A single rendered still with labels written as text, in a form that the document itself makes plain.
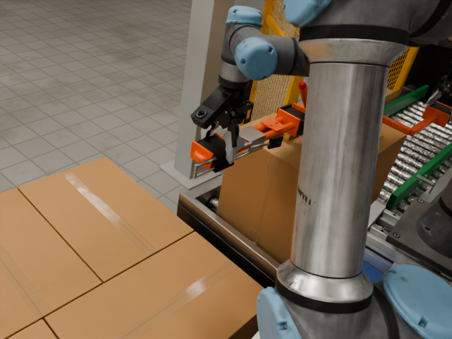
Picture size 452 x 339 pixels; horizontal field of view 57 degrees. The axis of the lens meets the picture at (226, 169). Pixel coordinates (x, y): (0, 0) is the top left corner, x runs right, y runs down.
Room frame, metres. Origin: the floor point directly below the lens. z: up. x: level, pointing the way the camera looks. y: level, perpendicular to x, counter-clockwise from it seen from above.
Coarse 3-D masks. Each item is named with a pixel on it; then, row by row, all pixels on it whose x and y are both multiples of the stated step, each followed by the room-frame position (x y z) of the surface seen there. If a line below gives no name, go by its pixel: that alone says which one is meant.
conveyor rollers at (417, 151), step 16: (400, 112) 2.69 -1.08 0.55; (416, 112) 2.78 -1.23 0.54; (432, 128) 2.54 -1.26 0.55; (448, 128) 2.58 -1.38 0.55; (416, 144) 2.31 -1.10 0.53; (432, 144) 2.34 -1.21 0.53; (448, 144) 2.37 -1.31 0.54; (400, 160) 2.08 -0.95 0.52; (416, 160) 2.07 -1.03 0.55; (448, 160) 2.19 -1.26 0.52; (400, 176) 1.89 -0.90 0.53; (432, 176) 1.97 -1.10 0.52; (384, 192) 1.68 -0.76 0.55; (416, 192) 1.75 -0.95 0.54; (400, 208) 1.61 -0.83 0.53
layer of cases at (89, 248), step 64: (64, 192) 1.25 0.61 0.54; (128, 192) 1.32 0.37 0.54; (0, 256) 0.89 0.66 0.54; (64, 256) 0.94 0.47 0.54; (128, 256) 0.99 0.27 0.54; (192, 256) 1.05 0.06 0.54; (0, 320) 0.67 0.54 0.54; (64, 320) 0.71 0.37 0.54; (128, 320) 0.75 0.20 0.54; (192, 320) 0.79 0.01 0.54; (256, 320) 0.87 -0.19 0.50
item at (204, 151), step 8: (216, 136) 0.95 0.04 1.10; (192, 144) 0.90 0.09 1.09; (200, 144) 0.89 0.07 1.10; (208, 144) 0.90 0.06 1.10; (216, 144) 0.91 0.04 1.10; (224, 144) 0.91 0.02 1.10; (192, 152) 0.89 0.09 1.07; (200, 152) 0.88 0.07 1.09; (208, 152) 0.86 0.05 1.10; (216, 152) 0.87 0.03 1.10; (208, 168) 0.86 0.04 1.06
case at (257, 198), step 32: (384, 128) 1.52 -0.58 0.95; (256, 160) 1.20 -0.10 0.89; (288, 160) 1.15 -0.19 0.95; (384, 160) 1.39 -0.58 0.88; (224, 192) 1.27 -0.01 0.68; (256, 192) 1.18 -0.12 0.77; (288, 192) 1.11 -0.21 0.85; (256, 224) 1.16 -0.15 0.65; (288, 224) 1.09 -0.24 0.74; (288, 256) 1.07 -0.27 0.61
